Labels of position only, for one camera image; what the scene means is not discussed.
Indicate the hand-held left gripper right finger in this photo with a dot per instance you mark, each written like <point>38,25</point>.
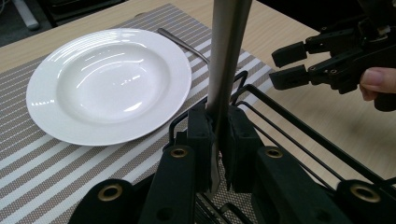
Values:
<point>241,152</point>

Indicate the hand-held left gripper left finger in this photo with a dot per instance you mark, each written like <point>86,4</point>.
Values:
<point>201,146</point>

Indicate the silver table knife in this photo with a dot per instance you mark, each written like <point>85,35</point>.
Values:
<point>227,49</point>

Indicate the white deep plate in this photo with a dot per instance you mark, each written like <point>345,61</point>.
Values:
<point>109,85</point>

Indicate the brown white striped placemat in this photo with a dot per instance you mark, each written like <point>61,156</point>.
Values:
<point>46,174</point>

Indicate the dark furniture base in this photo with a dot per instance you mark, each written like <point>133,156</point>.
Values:
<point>81,9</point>

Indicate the white stand leg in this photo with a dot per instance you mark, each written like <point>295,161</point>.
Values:
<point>25,14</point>

